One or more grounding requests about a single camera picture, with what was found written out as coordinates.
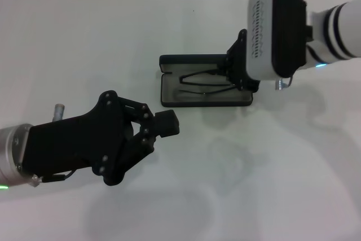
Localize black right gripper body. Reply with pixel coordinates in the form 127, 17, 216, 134
227, 28, 260, 94

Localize left wrist connector cable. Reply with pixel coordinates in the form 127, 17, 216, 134
30, 169, 77, 189

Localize silver wrist plug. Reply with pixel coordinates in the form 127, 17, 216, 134
53, 104, 66, 120
274, 76, 293, 91

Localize black glasses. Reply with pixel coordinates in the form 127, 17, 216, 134
179, 67, 244, 97

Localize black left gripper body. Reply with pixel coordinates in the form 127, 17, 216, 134
21, 90, 134, 187

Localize black glasses case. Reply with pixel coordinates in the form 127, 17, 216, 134
159, 54, 254, 107

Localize silver right wrist plug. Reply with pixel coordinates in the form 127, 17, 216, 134
274, 76, 293, 91

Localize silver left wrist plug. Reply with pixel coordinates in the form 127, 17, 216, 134
53, 104, 66, 120

